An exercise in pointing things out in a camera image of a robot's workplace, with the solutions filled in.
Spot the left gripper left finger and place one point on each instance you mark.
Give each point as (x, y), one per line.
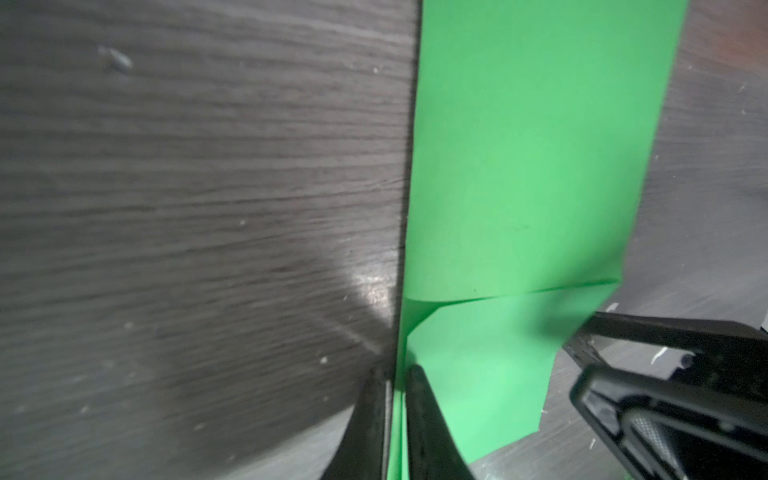
(363, 452)

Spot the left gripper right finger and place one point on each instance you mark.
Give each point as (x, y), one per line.
(432, 452)

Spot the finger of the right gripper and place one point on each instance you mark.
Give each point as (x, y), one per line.
(725, 356)
(659, 429)

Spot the green square paper sheet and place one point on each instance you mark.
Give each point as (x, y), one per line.
(533, 126)

